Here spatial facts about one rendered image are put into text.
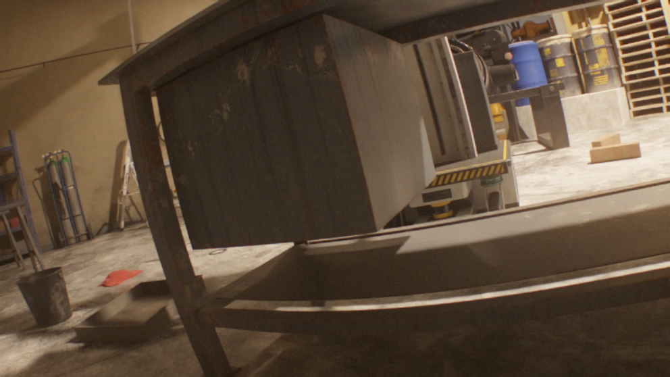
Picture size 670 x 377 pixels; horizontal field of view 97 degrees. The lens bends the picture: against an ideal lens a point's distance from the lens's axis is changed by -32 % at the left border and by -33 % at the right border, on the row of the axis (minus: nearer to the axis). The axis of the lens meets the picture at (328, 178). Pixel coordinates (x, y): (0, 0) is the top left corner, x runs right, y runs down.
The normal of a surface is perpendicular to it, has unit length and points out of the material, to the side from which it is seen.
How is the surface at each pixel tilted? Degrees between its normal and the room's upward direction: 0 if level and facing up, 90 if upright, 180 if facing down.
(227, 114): 90
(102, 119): 90
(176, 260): 90
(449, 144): 90
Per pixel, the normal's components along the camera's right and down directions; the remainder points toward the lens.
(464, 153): -0.42, 0.18
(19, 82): 0.58, -0.07
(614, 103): -0.78, 0.24
